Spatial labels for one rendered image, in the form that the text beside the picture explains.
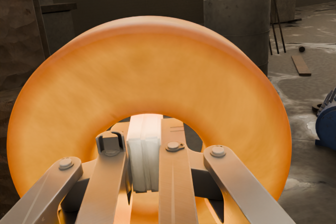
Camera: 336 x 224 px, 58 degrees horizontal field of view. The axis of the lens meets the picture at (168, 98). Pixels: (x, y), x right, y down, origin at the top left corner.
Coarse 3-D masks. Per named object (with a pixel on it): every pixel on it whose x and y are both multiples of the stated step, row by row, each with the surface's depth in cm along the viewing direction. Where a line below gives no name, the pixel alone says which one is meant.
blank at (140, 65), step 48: (96, 48) 14; (144, 48) 14; (192, 48) 14; (48, 96) 15; (96, 96) 15; (144, 96) 15; (192, 96) 15; (240, 96) 15; (48, 144) 16; (240, 144) 16; (288, 144) 16; (144, 192) 19
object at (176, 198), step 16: (176, 144) 13; (160, 160) 12; (176, 160) 12; (160, 176) 11; (176, 176) 11; (160, 192) 10; (176, 192) 10; (192, 192) 10; (160, 208) 10; (176, 208) 10; (192, 208) 10
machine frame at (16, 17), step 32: (0, 0) 42; (32, 0) 51; (0, 32) 42; (32, 32) 45; (0, 64) 43; (32, 64) 46; (0, 96) 42; (0, 128) 40; (0, 160) 41; (0, 192) 42
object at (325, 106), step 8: (328, 96) 189; (328, 104) 178; (320, 112) 174; (328, 112) 168; (320, 120) 171; (328, 120) 169; (320, 128) 173; (328, 128) 170; (320, 136) 174; (328, 136) 172; (320, 144) 189; (328, 144) 173
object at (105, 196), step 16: (96, 144) 13; (112, 144) 13; (96, 160) 12; (112, 160) 12; (96, 176) 11; (112, 176) 11; (96, 192) 11; (112, 192) 11; (128, 192) 13; (80, 208) 10; (96, 208) 10; (112, 208) 10; (128, 208) 12
